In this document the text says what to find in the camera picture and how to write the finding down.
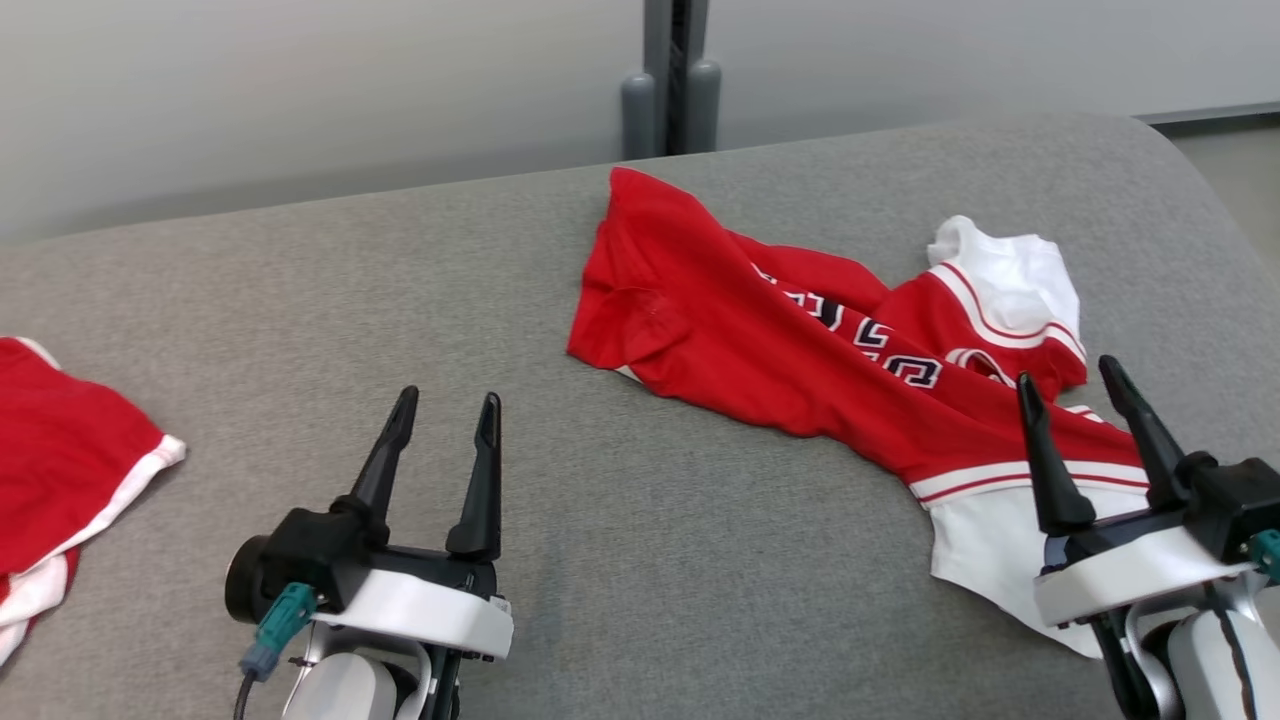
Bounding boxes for left arm cable teal plug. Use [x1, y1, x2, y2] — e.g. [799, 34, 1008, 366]
[232, 583, 319, 720]

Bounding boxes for grey baseboard strip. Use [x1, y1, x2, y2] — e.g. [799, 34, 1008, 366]
[1140, 100, 1280, 128]

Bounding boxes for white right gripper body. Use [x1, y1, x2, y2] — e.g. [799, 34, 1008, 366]
[1033, 500, 1261, 631]

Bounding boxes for arm cable teal plug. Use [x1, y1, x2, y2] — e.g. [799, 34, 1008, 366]
[232, 583, 319, 720]
[1210, 528, 1280, 720]

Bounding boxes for right arm cable teal plug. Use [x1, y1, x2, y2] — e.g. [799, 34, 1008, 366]
[1210, 528, 1280, 720]

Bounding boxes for grey metal frame post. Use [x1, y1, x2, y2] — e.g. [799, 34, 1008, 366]
[620, 0, 723, 161]

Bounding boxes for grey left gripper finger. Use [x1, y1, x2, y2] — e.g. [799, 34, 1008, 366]
[445, 391, 504, 562]
[330, 385, 421, 546]

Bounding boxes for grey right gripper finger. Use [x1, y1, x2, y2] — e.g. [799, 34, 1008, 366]
[1016, 372, 1099, 538]
[1098, 355, 1217, 512]

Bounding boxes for red shorts white trim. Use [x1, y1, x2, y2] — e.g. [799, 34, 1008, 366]
[0, 336, 188, 667]

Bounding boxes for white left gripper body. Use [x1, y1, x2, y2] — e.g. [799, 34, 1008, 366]
[310, 545, 516, 663]

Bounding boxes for red basketball jersey white sleeves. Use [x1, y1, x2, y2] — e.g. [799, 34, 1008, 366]
[566, 165, 1151, 661]

